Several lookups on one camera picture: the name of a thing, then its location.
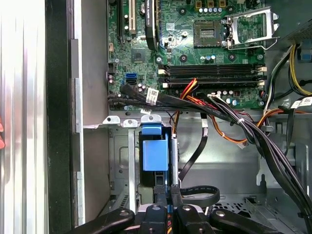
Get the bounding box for black graphics card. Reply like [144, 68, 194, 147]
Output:
[143, 0, 160, 52]

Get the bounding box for red yellow black power wire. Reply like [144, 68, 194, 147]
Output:
[179, 78, 220, 112]

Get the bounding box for black RAM slot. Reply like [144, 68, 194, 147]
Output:
[162, 82, 266, 89]
[158, 63, 267, 70]
[160, 76, 268, 83]
[158, 69, 268, 76]

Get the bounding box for square grey chipset chip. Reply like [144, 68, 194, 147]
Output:
[131, 48, 147, 63]

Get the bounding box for black expansion slot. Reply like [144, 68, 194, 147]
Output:
[118, 0, 124, 42]

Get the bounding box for black data wire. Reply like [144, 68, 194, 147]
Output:
[178, 114, 220, 205]

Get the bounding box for blue SATA port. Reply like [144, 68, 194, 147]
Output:
[125, 73, 138, 85]

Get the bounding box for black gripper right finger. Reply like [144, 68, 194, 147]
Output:
[170, 185, 277, 234]

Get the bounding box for grey metal PC case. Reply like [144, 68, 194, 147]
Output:
[45, 0, 312, 234]

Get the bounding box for thin metal locking lever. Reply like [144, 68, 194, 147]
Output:
[228, 21, 281, 51]

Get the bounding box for black cable with white label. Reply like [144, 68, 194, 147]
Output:
[277, 96, 312, 156]

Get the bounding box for silver socket cover frame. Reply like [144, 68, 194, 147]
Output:
[225, 6, 278, 49]

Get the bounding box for silver metal disk bay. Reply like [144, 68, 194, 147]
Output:
[102, 114, 180, 213]

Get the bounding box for green motherboard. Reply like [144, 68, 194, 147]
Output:
[107, 0, 268, 112]

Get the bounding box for black CPU socket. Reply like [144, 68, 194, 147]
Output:
[193, 20, 222, 47]

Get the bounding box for blue plastic clip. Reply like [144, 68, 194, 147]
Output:
[300, 40, 312, 62]

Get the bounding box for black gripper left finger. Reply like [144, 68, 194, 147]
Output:
[65, 187, 169, 234]

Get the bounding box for black sleeved cable bundle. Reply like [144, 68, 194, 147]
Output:
[120, 84, 312, 213]

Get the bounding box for hard disk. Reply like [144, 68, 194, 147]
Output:
[137, 123, 173, 213]

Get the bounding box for grey power supply box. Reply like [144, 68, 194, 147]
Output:
[280, 14, 312, 49]

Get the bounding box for white expansion slot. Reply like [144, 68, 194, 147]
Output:
[129, 0, 137, 35]

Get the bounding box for yellow black supply cables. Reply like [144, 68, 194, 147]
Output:
[264, 43, 312, 115]

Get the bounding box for orange yellow wire pair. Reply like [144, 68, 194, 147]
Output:
[257, 108, 308, 128]

